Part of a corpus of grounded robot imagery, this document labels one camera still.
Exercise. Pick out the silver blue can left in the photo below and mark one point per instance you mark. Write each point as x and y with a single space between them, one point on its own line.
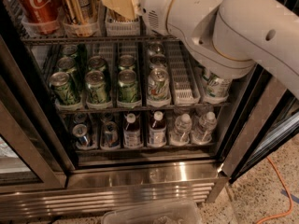
81 132

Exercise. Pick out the green can front middle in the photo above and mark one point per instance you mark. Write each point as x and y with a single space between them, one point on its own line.
97 88

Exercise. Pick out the white diet 7up can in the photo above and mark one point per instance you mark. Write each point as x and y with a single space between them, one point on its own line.
158 84

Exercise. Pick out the green can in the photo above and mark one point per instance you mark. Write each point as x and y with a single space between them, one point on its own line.
97 88
128 90
63 86

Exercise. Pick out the green can second row middle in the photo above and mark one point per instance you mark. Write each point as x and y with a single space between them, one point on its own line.
98 63

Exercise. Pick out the clear water bottle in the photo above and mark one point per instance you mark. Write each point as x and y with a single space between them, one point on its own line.
202 132
179 136

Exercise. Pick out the clear plastic bin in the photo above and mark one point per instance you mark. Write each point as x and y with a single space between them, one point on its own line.
182 211

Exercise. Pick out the brown tea bottle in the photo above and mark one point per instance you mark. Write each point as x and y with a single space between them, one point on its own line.
157 130
131 131

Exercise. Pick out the green can second row left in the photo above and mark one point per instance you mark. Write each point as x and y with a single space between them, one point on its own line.
69 65

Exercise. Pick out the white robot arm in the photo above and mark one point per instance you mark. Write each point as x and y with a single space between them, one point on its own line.
226 36

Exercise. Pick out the white 7up can right front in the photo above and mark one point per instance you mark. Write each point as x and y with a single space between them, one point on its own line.
217 87

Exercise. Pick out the green can front left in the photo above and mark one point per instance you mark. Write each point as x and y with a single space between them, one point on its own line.
63 86

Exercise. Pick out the stainless steel fridge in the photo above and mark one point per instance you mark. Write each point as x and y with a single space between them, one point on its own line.
45 172

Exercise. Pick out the green can second row right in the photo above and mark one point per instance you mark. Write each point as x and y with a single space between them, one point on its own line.
126 62

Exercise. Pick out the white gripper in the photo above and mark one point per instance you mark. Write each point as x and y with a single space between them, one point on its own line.
154 4

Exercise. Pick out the clear water bottle left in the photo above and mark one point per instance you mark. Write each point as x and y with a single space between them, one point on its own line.
179 136

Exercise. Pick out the brown tea bottle left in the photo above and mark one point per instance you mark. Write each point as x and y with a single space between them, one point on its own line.
131 131

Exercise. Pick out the gold orange soda can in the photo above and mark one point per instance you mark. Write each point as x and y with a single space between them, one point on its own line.
113 16

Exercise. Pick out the silver blue can right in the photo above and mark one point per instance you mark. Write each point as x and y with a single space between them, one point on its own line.
110 135

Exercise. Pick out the empty white shelf tray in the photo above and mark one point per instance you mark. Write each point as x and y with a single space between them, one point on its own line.
183 85

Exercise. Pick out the brown tea bottle right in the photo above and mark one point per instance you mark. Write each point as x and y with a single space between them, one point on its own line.
157 130

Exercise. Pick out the clear water bottle right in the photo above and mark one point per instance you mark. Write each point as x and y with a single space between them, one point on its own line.
202 132

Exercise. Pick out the silver blue can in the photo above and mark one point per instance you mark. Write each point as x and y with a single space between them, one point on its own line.
110 135
81 132

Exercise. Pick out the red Coca-Cola can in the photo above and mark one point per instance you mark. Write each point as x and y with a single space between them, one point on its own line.
42 13

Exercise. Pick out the gold soda can left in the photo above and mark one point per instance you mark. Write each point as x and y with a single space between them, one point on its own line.
82 15

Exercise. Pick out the green can second row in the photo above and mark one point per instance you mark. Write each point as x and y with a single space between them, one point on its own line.
98 63
69 65
126 62

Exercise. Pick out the green can front right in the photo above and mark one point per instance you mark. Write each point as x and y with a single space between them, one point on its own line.
128 90

